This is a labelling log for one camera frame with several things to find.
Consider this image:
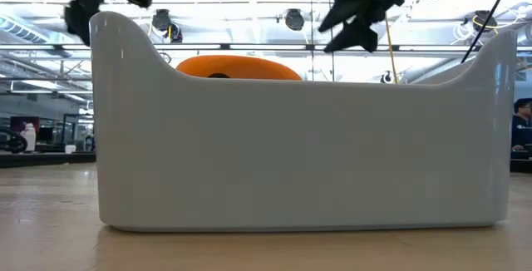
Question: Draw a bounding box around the black rig crossbar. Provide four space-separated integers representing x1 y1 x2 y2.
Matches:
0 42 532 52

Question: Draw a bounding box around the grey plastic bin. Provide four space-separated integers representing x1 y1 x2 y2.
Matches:
89 11 518 234

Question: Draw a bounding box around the black aluminium table frame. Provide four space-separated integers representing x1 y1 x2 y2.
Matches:
0 150 532 175

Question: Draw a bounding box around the black office chair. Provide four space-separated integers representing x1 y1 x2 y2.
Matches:
0 126 28 154

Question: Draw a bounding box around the dark maroon screen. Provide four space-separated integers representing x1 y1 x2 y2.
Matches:
10 116 41 134

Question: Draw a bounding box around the thin black hanging cable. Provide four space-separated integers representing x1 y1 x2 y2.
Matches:
460 0 516 64

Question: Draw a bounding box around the white plastic bottle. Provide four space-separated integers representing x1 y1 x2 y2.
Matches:
20 122 37 153

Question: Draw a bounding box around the person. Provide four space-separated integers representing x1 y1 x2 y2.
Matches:
510 98 532 160

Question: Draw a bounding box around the black round overhead fixture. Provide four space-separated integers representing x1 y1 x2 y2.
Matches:
151 8 172 32
284 8 305 32
472 10 498 33

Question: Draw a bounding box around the orange foam die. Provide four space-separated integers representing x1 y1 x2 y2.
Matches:
175 54 303 81

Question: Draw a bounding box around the yellow floor cable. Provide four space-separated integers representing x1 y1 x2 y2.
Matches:
384 12 399 84

